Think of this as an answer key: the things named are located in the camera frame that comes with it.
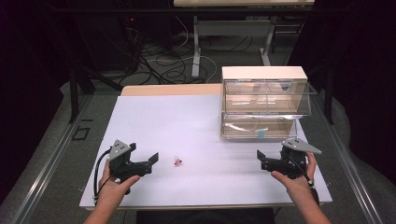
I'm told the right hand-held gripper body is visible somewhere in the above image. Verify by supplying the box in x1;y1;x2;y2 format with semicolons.
261;137;322;180

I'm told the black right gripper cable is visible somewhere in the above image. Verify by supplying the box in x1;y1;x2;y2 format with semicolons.
286;155;321;206

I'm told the person's left hand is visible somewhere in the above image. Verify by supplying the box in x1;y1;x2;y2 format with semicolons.
96;161;141;206

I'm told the tangle of floor cables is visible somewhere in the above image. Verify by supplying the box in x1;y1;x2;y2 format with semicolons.
124;15;219;86

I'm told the dark computer tower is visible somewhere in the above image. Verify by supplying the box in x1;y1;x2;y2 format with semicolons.
74;13;142;73

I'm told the white desk with metal legs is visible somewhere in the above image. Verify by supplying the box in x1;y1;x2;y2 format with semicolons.
173;0;316;79

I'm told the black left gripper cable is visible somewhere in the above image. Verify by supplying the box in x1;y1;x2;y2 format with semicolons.
92;147;114;203

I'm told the person's right hand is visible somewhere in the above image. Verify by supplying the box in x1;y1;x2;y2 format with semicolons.
271;151;318;196

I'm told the white drawer cabinet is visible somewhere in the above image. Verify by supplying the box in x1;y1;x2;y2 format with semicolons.
219;65;309;141

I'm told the white table sheet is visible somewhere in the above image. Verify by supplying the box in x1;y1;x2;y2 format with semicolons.
78;94;333;209

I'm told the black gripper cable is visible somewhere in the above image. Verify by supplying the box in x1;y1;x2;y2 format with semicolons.
286;155;321;206
92;147;114;203

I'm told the aluminium floor rail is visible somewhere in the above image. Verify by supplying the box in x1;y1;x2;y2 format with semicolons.
312;91;386;224
8;92;95;224

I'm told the clear plastic drawer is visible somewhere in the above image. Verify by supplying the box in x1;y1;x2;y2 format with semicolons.
220;113;297;140
222;79;318;117

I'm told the black metal stand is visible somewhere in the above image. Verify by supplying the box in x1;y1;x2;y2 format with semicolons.
67;60;123;124

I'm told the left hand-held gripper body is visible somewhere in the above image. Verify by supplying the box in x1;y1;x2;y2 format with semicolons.
106;139;153;183

